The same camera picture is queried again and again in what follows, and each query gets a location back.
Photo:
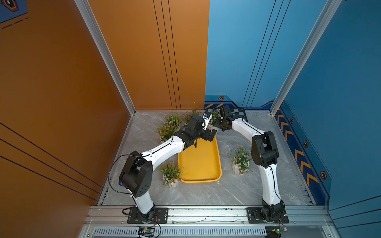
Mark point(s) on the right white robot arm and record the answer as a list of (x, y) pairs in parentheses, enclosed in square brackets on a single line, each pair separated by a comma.
[(265, 155)]

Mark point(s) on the yellow plastic tray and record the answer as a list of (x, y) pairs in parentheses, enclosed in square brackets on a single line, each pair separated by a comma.
[(200, 164)]

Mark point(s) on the aluminium corner post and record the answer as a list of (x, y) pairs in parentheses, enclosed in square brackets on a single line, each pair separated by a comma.
[(313, 38), (97, 35)]

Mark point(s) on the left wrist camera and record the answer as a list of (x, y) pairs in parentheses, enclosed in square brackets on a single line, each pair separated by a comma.
[(207, 116)]

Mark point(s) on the potted plant red flowers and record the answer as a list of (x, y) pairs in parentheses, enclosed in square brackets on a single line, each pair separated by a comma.
[(215, 112)]

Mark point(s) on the potted plant orange flowers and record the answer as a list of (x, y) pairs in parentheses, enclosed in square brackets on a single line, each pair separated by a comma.
[(167, 129)]

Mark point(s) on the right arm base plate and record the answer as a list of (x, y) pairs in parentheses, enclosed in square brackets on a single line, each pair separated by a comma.
[(253, 214)]

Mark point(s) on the right aluminium corner post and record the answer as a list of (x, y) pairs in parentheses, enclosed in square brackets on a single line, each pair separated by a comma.
[(313, 38)]

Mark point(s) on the green circuit board right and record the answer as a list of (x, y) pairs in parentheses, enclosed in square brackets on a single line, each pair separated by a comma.
[(273, 232)]

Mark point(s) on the black white checkerboard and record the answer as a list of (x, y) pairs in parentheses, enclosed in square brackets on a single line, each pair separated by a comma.
[(240, 112)]

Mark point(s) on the left aluminium corner post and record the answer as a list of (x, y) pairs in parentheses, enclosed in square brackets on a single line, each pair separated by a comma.
[(97, 35)]

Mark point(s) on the aluminium front rail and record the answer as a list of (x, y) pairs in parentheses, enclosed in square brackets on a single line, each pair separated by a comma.
[(214, 221)]

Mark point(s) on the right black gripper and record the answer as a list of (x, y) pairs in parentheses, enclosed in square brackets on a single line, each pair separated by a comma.
[(218, 121)]

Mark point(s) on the potted plant pink flowers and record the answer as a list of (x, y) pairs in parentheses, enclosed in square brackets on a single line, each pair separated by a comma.
[(241, 160)]

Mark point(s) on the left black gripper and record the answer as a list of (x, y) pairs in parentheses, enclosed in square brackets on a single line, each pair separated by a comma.
[(212, 134)]

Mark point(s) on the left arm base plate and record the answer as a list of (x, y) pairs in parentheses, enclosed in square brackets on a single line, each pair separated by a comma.
[(155, 215)]

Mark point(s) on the green circuit board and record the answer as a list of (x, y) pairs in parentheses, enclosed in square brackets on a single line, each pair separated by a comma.
[(146, 232), (273, 232)]

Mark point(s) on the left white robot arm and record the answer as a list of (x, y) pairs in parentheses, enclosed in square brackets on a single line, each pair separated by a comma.
[(136, 175)]

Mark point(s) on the green circuit board left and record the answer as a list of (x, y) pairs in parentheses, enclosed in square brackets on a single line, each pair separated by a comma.
[(146, 232)]

